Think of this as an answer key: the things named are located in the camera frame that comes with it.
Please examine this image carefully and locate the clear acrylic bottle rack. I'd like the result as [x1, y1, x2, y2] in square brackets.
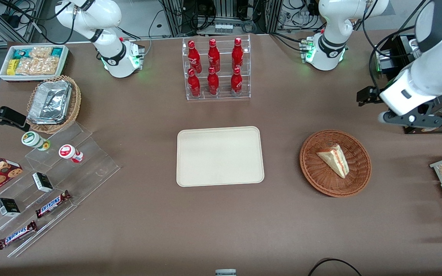
[182, 34, 252, 101]

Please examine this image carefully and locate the aluminium foil container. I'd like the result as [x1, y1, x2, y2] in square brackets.
[27, 80, 73, 125]

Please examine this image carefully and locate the green lid cup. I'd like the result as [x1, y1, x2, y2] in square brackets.
[21, 131, 51, 151]

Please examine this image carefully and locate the Snickers chocolate bar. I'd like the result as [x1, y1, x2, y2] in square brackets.
[35, 190, 72, 219]
[0, 220, 38, 250]

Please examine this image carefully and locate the black cable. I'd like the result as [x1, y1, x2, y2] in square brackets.
[307, 258, 364, 276]

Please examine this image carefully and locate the aluminium frame profile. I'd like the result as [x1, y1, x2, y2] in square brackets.
[0, 0, 46, 43]

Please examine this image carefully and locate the triangle sandwich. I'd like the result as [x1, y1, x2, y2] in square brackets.
[316, 144, 349, 179]

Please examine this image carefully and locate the white snack bin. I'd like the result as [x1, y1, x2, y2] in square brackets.
[0, 44, 70, 83]

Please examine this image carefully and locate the aluminium equipment rack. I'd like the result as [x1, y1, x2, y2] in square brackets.
[159, 0, 284, 37]

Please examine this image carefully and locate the small black box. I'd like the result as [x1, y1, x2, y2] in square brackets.
[0, 197, 21, 218]
[32, 172, 54, 193]

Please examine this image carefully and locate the clear cracker bag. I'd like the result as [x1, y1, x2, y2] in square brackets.
[15, 57, 59, 76]
[29, 46, 53, 59]

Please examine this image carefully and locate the beige rectangular tray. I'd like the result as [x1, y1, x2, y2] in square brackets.
[176, 126, 265, 187]

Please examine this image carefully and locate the clear acrylic stepped display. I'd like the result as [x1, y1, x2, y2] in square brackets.
[0, 122, 121, 258]

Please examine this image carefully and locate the red lid cup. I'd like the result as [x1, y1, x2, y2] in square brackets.
[58, 144, 84, 164]

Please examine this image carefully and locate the round brown wicker basket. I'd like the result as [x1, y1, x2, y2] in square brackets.
[300, 130, 372, 198]

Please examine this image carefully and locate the black control box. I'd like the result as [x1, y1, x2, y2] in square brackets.
[370, 34, 421, 79]

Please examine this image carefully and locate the oval brown wicker basket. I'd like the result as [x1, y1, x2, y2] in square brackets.
[26, 75, 82, 134]

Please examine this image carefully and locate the red cola bottle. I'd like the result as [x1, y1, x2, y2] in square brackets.
[188, 40, 203, 74]
[232, 37, 244, 71]
[208, 38, 221, 73]
[187, 68, 201, 98]
[207, 67, 220, 96]
[230, 67, 243, 97]

